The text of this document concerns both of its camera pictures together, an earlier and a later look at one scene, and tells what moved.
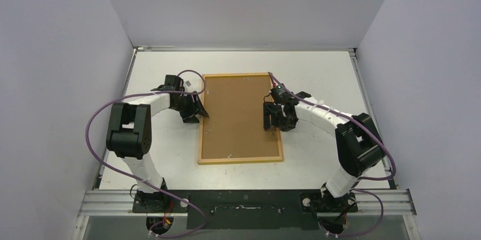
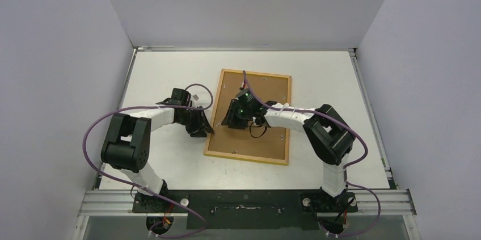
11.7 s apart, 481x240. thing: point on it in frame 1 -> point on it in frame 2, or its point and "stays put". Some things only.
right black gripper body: x=272 y=113 -> x=234 y=117
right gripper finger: x=269 y=108 -> x=231 y=112
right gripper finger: x=286 y=125 -> x=237 y=122
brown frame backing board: x=235 y=127 stays put
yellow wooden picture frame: x=201 y=161 -> x=240 y=158
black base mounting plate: x=249 y=209 stays put
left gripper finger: x=201 y=109 -> x=207 y=126
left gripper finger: x=192 y=119 -> x=198 y=133
